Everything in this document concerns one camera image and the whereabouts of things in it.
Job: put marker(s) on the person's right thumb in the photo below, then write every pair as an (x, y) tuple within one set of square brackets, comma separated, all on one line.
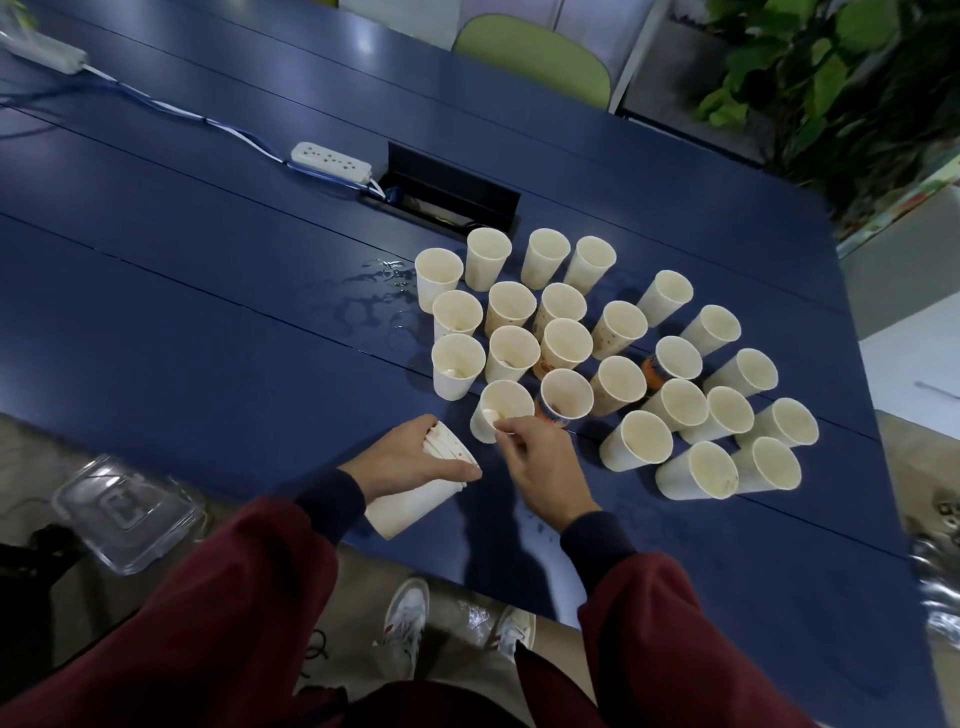
[(514, 442)]

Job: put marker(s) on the single white paper cup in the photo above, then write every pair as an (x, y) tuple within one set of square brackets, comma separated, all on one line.
[(511, 397)]

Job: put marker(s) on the cluster of open paper cups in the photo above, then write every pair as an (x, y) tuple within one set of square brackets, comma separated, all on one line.
[(512, 352)]

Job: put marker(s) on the person's left hand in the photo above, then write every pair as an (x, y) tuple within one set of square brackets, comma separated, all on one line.
[(397, 461)]

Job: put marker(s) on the clear plastic container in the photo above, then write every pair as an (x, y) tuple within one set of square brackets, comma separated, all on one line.
[(124, 514)]

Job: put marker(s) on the person's left white sneaker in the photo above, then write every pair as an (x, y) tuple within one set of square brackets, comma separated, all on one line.
[(405, 622)]

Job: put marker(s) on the person's left forearm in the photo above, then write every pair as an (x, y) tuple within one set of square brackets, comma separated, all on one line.
[(195, 622)]

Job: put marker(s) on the person's right white sneaker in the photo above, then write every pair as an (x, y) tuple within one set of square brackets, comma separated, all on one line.
[(514, 634)]

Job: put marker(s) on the person's left thumb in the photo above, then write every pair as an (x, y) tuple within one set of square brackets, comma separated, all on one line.
[(450, 469)]

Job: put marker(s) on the green leafy plant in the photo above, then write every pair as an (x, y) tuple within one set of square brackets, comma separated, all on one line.
[(840, 82)]

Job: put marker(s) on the person's right hand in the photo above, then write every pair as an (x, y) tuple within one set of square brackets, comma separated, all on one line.
[(551, 472)]

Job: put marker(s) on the person's right forearm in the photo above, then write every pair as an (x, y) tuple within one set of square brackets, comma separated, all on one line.
[(645, 630)]

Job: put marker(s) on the water spill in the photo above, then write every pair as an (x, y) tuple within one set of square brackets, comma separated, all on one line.
[(375, 300)]

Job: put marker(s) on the nested stack of paper cups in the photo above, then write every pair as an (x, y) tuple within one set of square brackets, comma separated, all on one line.
[(409, 514)]

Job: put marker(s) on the person's white sneaker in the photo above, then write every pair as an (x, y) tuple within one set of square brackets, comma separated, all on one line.
[(405, 622), (514, 634)]

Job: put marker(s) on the white power strip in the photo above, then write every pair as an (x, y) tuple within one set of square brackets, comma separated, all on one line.
[(45, 51), (330, 161)]

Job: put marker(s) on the white cabinet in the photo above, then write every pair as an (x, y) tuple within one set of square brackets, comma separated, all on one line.
[(915, 367)]

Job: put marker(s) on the printed planter box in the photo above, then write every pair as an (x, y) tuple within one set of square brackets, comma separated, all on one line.
[(907, 199)]

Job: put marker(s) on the green chair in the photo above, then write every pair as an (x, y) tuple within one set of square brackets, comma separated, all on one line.
[(536, 60)]

